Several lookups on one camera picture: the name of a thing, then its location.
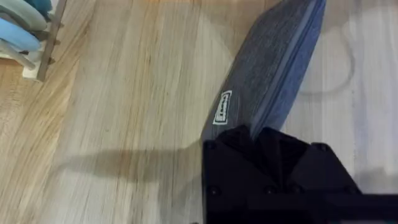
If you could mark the light blue plate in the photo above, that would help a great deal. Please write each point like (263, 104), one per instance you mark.
(17, 35)

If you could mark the teal plate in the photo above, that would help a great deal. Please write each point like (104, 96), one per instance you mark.
(40, 5)

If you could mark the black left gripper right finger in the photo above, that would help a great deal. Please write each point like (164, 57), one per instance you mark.
(311, 168)

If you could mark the grey and blue zip bag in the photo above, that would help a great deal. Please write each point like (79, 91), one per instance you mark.
(264, 62)

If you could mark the wooden peg rack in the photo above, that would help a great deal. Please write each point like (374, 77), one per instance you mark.
(51, 34)

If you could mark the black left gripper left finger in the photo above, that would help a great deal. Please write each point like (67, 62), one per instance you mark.
(227, 168)

